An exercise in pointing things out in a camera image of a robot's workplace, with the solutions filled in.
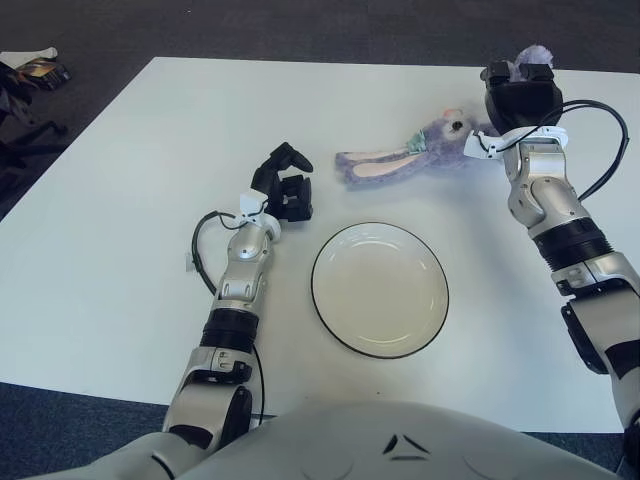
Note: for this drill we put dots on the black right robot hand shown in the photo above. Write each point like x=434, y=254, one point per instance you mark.
x=525, y=105

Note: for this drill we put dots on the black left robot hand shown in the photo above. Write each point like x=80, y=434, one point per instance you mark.
x=295, y=202

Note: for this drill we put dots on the purple plush rabbit doll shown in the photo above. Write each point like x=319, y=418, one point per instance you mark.
x=445, y=145

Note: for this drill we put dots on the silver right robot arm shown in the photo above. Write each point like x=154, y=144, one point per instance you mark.
x=550, y=200

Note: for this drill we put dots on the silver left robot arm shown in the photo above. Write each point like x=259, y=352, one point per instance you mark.
x=245, y=250

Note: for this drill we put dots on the white plate with black rim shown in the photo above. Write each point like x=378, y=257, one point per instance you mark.
x=380, y=295

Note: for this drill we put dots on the grey robot torso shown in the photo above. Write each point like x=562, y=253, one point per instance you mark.
x=325, y=440

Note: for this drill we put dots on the dark printed box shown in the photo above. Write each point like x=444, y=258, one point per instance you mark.
x=45, y=74

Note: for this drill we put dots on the black office chair base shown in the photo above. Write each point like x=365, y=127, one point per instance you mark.
x=15, y=132

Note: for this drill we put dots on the white paper sheet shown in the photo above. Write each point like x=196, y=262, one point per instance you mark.
x=27, y=54

